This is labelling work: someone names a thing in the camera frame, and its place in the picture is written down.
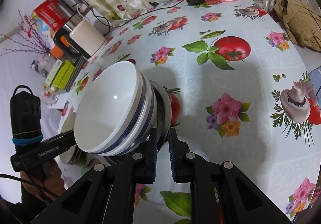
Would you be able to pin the orange lidded container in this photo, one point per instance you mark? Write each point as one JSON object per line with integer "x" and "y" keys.
{"x": 57, "y": 52}

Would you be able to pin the stainless steel bowl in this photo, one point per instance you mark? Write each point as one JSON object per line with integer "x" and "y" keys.
{"x": 164, "y": 114}

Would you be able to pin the white bowl blue stripes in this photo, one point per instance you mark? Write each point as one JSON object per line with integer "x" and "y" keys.
{"x": 116, "y": 112}

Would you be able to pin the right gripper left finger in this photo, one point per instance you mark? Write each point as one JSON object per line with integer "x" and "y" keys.
{"x": 146, "y": 166}

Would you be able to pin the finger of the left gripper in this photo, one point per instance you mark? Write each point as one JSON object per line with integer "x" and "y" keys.
{"x": 61, "y": 141}

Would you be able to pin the pink blossom branches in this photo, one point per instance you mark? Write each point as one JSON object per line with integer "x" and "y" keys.
{"x": 25, "y": 38}

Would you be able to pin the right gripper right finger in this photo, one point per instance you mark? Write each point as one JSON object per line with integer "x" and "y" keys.
{"x": 181, "y": 166}

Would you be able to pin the red snack package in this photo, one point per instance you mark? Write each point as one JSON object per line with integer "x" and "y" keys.
{"x": 48, "y": 18}

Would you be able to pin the white green slim box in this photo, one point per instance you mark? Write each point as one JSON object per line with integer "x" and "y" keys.
{"x": 53, "y": 73}

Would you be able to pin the glass jar black lid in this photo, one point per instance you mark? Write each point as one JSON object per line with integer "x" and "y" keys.
{"x": 43, "y": 65}

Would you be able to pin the person's left hand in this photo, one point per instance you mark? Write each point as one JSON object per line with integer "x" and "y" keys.
{"x": 54, "y": 183}

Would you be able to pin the chevron patterned tray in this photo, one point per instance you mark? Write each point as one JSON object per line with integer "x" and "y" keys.
{"x": 75, "y": 73}

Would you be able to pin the large beige plate front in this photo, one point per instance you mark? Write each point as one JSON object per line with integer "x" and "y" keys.
{"x": 74, "y": 155}

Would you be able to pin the white electric kettle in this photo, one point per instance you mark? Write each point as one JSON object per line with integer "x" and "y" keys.
{"x": 79, "y": 38}

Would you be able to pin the lime green box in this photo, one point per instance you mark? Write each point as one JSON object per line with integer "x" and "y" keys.
{"x": 62, "y": 76}

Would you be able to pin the burlap sack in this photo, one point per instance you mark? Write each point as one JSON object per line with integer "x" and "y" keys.
{"x": 301, "y": 23}

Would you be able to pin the clear glass mug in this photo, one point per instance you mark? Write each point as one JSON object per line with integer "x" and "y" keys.
{"x": 49, "y": 97}

